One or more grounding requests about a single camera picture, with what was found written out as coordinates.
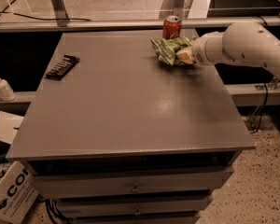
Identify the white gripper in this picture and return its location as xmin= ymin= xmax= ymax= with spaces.
xmin=176 ymin=35 xmax=214 ymax=65

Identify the white pump sanitizer bottle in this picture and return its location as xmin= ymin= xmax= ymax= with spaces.
xmin=0 ymin=78 xmax=16 ymax=102

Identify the bundle of cables under cabinet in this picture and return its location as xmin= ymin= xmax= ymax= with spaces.
xmin=44 ymin=199 xmax=73 ymax=224

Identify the top grey drawer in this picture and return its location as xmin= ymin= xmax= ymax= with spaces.
xmin=32 ymin=166 xmax=233 ymax=199

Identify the grey drawer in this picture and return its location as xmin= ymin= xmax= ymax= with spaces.
xmin=32 ymin=166 xmax=233 ymax=199
xmin=73 ymin=212 xmax=200 ymax=224
xmin=57 ymin=194 xmax=213 ymax=217

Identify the grey metal rail frame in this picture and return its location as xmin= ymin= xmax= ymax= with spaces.
xmin=0 ymin=0 xmax=280 ymax=32

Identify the green jalapeno chip bag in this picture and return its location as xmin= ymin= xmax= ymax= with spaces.
xmin=151 ymin=36 xmax=191 ymax=66

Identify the grey drawer cabinet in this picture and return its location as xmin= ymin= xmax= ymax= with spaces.
xmin=7 ymin=31 xmax=254 ymax=224

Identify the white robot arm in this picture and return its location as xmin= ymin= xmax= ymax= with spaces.
xmin=176 ymin=22 xmax=280 ymax=79

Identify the orange coke can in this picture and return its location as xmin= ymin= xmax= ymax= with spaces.
xmin=162 ymin=15 xmax=182 ymax=39

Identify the white printed cardboard box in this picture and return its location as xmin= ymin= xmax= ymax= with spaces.
xmin=0 ymin=161 xmax=38 ymax=224

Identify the open brown cardboard box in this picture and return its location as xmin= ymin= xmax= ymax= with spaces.
xmin=0 ymin=111 xmax=23 ymax=155

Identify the black floor cable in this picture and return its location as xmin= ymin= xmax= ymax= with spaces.
xmin=0 ymin=0 xmax=92 ymax=23

